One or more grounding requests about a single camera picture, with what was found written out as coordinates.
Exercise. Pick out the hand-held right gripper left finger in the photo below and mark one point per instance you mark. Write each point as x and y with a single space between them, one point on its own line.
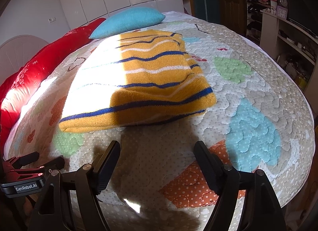
109 161

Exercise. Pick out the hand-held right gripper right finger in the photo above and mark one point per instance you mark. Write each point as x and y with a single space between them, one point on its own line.
205 161

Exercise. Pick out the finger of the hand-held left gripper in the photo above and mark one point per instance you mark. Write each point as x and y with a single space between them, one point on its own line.
27 158
53 163

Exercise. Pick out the yellow striped sweater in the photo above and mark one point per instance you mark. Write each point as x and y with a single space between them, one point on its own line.
154 82

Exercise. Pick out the patchwork quilted bedspread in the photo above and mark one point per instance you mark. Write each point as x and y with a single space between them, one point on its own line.
248 121

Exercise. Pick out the red embroidered duvet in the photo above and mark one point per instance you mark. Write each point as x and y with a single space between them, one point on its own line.
32 72

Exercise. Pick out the pale padded headboard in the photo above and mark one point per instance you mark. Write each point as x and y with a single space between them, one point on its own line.
19 52

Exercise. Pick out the teal pillow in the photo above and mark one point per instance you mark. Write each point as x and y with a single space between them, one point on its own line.
129 21

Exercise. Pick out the white bed sheet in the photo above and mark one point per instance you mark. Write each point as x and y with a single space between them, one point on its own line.
174 16

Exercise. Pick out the white shelf unit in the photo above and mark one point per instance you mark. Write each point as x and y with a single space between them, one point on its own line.
285 34

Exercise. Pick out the small purple clock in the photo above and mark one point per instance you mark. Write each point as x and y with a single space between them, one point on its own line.
282 12

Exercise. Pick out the white wall socket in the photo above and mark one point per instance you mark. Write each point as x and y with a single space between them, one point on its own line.
51 19

